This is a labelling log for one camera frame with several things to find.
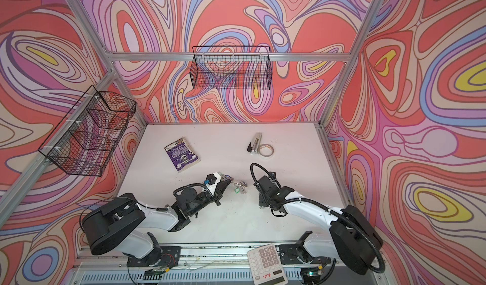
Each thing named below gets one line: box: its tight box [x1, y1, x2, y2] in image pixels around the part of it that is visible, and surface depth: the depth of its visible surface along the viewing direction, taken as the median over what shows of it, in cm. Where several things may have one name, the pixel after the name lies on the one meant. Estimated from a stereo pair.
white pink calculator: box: [247, 243, 289, 285], surface depth 72 cm
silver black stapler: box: [246, 132, 263, 155], surface depth 108 cm
